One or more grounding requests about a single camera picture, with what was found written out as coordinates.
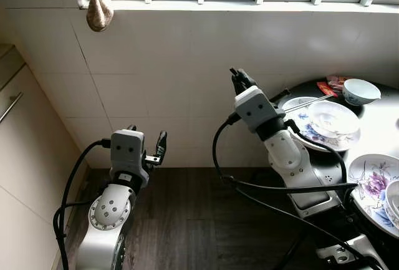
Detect floral white plate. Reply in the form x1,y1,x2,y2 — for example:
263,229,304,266
281,95,362,152
347,153,399,239

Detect long steel utensil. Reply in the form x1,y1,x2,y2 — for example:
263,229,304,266
284,94,335,112

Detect red packet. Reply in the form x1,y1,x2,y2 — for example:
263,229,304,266
316,81,338,98

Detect pink packet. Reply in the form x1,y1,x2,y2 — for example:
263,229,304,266
326,75,350,93

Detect white bowl blue pattern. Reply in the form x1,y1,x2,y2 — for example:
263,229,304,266
342,79,382,107

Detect cream sink base cabinet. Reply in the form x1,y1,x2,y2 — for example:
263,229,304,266
0,44,91,270

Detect beige knotted curtain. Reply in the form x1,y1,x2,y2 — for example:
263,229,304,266
76,0,114,32

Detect floral white bowl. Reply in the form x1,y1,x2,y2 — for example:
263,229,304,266
383,180,399,222

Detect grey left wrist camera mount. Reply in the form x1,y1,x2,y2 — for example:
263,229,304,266
110,129,146,174

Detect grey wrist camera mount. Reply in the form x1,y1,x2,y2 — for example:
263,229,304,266
234,86,287,132
110,129,146,174

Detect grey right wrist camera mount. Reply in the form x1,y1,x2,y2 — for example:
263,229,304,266
234,86,287,132

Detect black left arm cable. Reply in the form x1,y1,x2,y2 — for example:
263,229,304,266
53,139,113,270

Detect steel bar cabinet handle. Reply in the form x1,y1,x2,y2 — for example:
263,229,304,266
0,92,24,124

